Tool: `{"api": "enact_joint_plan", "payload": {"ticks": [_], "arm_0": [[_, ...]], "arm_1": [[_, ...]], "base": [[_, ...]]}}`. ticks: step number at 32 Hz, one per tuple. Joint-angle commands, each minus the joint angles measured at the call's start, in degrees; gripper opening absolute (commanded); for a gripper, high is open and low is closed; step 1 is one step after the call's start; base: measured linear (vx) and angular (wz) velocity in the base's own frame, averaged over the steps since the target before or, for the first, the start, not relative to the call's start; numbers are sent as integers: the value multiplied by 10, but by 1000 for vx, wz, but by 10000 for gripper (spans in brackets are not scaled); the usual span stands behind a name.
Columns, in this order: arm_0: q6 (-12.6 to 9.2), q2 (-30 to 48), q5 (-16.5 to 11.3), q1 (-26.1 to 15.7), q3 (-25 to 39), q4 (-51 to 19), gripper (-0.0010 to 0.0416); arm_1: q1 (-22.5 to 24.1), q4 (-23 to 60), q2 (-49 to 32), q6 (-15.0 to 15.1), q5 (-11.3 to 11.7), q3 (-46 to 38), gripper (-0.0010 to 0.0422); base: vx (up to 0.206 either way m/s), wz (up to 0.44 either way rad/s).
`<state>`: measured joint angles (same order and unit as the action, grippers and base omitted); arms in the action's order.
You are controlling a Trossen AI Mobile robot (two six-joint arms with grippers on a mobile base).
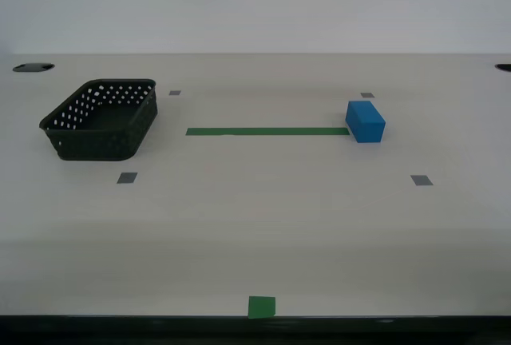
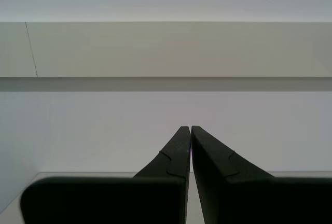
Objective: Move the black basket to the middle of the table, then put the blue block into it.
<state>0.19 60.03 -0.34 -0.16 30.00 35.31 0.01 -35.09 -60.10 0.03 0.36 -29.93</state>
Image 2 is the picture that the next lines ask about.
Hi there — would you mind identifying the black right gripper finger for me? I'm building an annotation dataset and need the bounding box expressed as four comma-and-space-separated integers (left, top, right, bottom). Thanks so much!
191, 125, 332, 224
20, 125, 192, 224

